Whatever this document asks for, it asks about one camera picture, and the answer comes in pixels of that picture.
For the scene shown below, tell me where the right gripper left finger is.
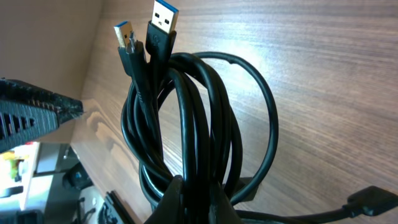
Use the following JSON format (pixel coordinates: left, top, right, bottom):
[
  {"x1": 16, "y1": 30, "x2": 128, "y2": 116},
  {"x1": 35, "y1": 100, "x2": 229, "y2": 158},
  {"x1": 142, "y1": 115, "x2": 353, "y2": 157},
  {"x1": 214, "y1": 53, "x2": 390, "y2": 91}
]
[{"x1": 1, "y1": 78, "x2": 83, "y2": 153}]

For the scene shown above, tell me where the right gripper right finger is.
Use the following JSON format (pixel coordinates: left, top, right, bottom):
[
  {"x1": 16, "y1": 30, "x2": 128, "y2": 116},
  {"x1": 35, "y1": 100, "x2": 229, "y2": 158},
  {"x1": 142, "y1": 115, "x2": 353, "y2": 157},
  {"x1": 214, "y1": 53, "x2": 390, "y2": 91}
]
[{"x1": 146, "y1": 175, "x2": 243, "y2": 224}]

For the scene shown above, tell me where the black USB cable bundle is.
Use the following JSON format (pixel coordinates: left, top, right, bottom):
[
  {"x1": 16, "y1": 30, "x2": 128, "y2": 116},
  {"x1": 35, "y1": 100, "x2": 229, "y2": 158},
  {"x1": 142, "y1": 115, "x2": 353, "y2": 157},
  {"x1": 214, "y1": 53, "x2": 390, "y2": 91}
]
[{"x1": 120, "y1": 0, "x2": 279, "y2": 215}]

